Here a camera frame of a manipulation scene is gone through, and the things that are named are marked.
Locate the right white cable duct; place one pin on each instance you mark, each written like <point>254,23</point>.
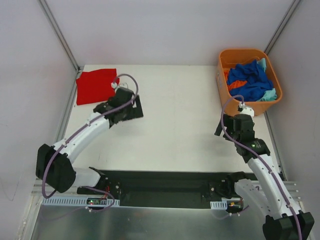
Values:
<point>219,205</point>

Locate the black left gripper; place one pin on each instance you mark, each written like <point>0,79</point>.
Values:
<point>135,110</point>

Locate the orange t shirt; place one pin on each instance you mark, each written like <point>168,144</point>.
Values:
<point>235,84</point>

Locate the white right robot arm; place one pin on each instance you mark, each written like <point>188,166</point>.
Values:
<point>283,217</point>

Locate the light teal t shirt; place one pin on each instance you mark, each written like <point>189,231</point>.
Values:
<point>269,95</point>

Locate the aluminium corner post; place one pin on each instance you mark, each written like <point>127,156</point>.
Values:
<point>293,7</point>
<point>58,33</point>

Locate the right aluminium corner post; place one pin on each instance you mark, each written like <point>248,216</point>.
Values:
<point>293,7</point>

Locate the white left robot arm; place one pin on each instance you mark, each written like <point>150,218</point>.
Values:
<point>54,163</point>

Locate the blue t shirt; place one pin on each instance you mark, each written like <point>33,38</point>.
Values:
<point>257,81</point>

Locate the left aluminium corner post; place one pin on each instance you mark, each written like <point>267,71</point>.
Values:
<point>58,33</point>

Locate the white slotted cable duct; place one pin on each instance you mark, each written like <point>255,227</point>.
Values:
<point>80,202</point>

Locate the red t shirt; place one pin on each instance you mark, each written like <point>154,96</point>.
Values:
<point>95,86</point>

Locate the aluminium front frame rail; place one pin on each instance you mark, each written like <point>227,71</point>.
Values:
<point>291,186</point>

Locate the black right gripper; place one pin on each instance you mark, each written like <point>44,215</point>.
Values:
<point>225,127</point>

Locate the orange plastic basket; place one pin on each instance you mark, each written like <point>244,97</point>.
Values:
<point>227,59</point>

